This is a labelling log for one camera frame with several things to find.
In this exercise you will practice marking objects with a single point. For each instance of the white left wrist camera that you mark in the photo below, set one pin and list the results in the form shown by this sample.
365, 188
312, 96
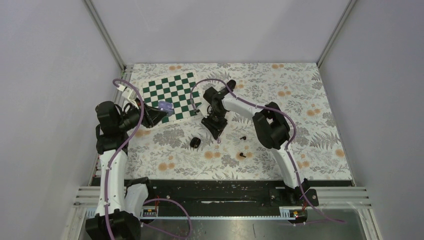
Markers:
129, 94

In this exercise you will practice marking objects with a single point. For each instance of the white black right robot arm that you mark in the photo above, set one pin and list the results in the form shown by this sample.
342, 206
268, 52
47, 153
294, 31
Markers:
271, 128

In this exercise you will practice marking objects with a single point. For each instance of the black round cap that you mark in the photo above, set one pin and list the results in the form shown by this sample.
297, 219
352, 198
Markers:
195, 142

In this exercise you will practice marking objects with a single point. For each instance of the floral patterned table mat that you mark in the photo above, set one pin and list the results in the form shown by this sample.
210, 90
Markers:
297, 88

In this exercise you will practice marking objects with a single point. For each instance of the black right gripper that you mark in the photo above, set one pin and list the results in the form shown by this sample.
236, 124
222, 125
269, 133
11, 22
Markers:
216, 129

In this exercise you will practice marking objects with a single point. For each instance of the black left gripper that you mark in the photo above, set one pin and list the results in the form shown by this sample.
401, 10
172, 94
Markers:
153, 115

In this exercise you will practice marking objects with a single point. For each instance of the green white checkered board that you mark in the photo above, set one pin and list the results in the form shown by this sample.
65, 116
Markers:
175, 89

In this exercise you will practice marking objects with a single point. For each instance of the white slotted cable duct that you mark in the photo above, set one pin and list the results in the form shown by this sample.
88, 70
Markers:
215, 212

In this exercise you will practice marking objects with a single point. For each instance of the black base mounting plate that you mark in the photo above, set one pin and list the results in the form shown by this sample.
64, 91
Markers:
250, 193

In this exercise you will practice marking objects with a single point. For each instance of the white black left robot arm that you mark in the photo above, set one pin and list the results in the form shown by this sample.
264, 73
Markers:
119, 210

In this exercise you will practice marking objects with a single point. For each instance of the black marker orange cap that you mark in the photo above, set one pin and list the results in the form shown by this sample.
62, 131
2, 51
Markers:
230, 84

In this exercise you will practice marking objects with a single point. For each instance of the purple earbud charging case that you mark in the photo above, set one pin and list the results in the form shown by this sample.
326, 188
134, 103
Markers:
167, 107

